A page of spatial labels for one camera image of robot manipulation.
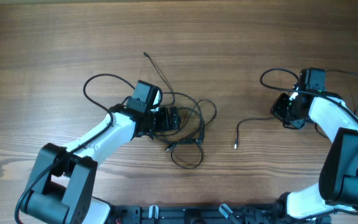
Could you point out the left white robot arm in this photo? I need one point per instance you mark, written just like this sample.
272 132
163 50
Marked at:
60 186

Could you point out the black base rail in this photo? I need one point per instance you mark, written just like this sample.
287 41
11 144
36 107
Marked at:
248 214

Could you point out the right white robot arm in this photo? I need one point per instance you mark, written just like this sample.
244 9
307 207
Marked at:
310 102

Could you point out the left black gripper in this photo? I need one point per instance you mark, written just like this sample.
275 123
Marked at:
163 124

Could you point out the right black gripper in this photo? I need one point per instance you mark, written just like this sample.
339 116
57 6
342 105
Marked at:
276 110

